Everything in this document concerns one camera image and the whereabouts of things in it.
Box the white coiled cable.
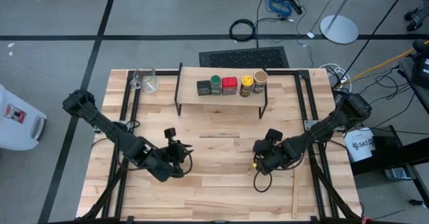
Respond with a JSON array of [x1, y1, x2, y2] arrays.
[[318, 62, 353, 96]]

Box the black power strip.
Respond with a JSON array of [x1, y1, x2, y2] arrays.
[[287, 0, 304, 16]]

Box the white printed bag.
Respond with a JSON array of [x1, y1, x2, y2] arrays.
[[343, 127, 376, 163]]

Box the black perforated floor panel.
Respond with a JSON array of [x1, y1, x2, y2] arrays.
[[198, 46, 290, 69]]

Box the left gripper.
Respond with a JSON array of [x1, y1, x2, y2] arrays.
[[164, 127, 194, 166]]

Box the wooden shelf black metal legs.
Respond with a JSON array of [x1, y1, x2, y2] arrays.
[[174, 62, 269, 119]]

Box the grey box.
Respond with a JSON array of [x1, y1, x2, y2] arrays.
[[383, 168, 414, 182]]

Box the green-lid oregano glass jar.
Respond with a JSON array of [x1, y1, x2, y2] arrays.
[[210, 74, 222, 96]]

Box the black side cart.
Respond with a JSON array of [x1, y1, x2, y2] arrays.
[[348, 125, 429, 207]]

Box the black wheeled chair base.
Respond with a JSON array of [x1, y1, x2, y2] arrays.
[[404, 0, 429, 32]]

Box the glass measuring cup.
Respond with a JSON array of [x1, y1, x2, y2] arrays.
[[130, 68, 159, 93]]

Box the grey round-base floor stand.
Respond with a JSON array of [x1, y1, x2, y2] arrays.
[[320, 0, 360, 45]]

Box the white plastic bin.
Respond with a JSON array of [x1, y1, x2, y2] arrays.
[[0, 84, 48, 152]]

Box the tan-lid furikake jar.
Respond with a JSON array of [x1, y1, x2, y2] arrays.
[[252, 70, 269, 94]]

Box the black aluminium table frame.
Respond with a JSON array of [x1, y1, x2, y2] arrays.
[[82, 68, 361, 224]]

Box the dark green pepper tin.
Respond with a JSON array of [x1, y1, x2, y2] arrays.
[[196, 80, 212, 97]]

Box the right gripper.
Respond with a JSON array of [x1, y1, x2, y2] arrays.
[[253, 128, 286, 166]]

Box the coiled black cable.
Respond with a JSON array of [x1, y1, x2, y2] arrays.
[[229, 18, 257, 43]]

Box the blue coiled cable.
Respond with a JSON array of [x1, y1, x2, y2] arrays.
[[267, 0, 294, 18]]

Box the red smoked paprika tin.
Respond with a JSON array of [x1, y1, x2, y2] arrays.
[[221, 76, 239, 96]]

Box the wooden slotted spatula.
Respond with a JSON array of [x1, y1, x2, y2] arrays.
[[290, 168, 301, 219]]

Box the yellow hose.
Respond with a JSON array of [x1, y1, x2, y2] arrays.
[[334, 40, 429, 87]]

